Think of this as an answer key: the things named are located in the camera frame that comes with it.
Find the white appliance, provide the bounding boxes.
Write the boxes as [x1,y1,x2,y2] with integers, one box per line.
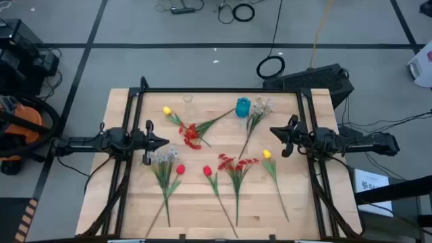
[406,40,432,89]

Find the red artificial tulip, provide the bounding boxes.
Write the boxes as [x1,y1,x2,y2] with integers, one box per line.
[144,164,186,238]
[202,165,239,239]

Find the clear glass vase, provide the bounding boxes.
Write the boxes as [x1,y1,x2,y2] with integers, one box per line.
[182,94,198,119]

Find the orange shop vacuum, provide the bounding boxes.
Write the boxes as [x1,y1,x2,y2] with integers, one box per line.
[0,94,45,176]

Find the white printed box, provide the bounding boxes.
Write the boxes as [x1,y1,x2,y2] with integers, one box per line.
[352,167,394,217]

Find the black electronics stack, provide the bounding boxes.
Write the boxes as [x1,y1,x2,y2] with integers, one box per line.
[0,18,60,97]

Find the black metal table frame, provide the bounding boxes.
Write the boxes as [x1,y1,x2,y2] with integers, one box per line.
[79,76,364,243]

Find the blue ceramic vase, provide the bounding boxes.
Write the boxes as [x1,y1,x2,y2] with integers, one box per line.
[235,97,252,118]

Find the black computer tower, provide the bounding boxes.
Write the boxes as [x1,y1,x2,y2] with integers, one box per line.
[262,63,355,109]

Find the yellow artificial tulip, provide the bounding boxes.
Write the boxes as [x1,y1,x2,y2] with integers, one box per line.
[162,106,213,149]
[262,149,290,223]

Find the small coiled black cable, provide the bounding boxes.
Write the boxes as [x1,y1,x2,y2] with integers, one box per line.
[232,3,257,24]

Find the black floor cable bundle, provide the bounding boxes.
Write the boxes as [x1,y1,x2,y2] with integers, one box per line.
[339,109,432,136]

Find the yellow floor cable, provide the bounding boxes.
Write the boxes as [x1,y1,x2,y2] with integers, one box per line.
[308,0,335,68]

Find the black floor mat hazard stripe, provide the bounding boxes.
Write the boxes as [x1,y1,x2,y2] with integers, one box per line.
[0,197,38,243]

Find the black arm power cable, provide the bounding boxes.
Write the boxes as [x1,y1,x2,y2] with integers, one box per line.
[55,155,117,195]

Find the orange vacuum cleaner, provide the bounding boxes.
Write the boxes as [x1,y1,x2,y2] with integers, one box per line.
[0,90,62,158]

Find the large coiled black cable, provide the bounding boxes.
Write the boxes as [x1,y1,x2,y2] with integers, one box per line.
[255,0,286,81]

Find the black metal beam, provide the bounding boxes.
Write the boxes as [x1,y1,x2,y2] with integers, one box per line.
[354,175,432,205]

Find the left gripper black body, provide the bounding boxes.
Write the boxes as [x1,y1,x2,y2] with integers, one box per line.
[130,119,155,167]

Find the red artificial flower bunch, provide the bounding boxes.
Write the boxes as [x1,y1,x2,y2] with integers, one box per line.
[178,107,236,151]
[217,153,261,227]

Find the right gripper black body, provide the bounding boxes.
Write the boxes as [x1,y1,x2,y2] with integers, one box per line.
[281,114,317,158]

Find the white artificial flower bunch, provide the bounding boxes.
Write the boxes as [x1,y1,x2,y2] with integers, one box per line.
[238,97,275,160]
[149,146,180,228]

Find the black power strip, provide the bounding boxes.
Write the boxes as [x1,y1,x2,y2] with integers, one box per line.
[170,7,196,16]

